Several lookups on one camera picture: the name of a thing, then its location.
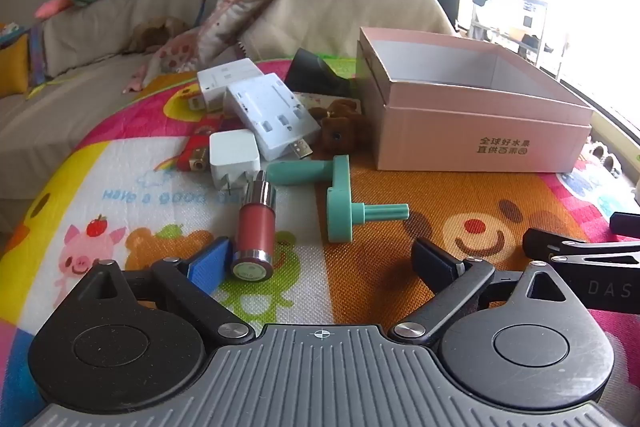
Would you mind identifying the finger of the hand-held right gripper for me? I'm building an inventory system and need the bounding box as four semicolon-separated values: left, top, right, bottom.
521;228;640;309
610;211;640;239

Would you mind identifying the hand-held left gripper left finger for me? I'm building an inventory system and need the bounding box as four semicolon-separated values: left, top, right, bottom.
64;235;258;345

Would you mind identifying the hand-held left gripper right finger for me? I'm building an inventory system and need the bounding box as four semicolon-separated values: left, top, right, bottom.
389;236;595;347

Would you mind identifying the red tube with silver caps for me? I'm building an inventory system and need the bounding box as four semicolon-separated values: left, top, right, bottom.
230;171;277;283

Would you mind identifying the teal plastic crank handle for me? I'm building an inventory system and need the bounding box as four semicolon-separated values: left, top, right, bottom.
265;154;412;244

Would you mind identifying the pink cardboard box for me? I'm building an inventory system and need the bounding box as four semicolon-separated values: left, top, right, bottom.
356;27;595;174

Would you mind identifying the brown teddy bear plush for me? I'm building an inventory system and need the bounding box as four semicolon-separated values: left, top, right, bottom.
307;98;371;152

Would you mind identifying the white hub with plug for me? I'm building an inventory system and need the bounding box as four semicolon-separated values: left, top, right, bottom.
223;73;322;162

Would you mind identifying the colourful cartoon play mat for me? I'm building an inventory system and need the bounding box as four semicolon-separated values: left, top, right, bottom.
0;54;640;427

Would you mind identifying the white charger plug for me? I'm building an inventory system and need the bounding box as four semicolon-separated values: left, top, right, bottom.
209;129;262;194

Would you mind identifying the small red toy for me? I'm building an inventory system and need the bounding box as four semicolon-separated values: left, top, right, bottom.
176;114;223;172

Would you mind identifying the white power strip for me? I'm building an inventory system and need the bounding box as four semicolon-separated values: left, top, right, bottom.
196;60;261;112

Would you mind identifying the black wedge-shaped object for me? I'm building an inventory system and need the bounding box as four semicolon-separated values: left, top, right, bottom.
285;48;358;98

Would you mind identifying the brown fluffy plush toy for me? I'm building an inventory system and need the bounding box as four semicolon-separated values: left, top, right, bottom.
131;17;192;54

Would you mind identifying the metal rack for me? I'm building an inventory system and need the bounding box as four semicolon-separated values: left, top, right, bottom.
471;0;551;58

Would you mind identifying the beige sofa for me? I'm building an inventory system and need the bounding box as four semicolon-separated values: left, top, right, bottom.
0;0;457;208

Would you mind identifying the yellow cushion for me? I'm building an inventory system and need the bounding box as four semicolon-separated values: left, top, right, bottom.
0;32;32;98

